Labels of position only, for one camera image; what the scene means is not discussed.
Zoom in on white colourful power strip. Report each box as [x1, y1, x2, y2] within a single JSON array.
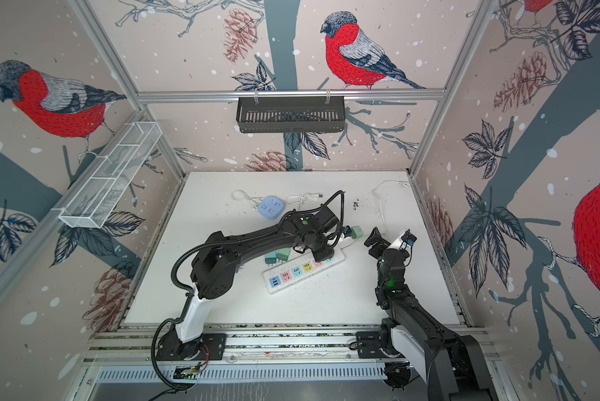
[[263, 247, 345, 295]]

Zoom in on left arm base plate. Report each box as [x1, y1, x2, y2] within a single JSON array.
[[156, 331, 228, 362]]

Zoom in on teal plug adapter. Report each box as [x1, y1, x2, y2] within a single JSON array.
[[265, 252, 278, 266]]

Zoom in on green plug adapter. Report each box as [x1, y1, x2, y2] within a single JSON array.
[[276, 248, 291, 262], [350, 226, 364, 240]]

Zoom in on blue socket white cable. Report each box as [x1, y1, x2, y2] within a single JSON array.
[[231, 189, 264, 211]]

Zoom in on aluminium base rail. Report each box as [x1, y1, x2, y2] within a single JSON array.
[[81, 322, 501, 366]]

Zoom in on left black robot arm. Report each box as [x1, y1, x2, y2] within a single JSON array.
[[150, 190, 345, 394]]

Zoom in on blue square power socket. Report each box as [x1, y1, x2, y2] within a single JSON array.
[[257, 195, 287, 221]]

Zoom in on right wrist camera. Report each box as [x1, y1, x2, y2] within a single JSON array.
[[389, 230, 417, 254]]

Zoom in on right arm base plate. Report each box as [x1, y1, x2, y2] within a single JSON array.
[[349, 328, 400, 359]]

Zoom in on white wire mesh shelf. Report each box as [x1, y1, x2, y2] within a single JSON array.
[[59, 121, 163, 228]]

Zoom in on white power strip cable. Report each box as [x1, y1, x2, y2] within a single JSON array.
[[341, 179, 411, 249]]

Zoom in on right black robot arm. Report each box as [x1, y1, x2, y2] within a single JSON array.
[[364, 227, 498, 400]]

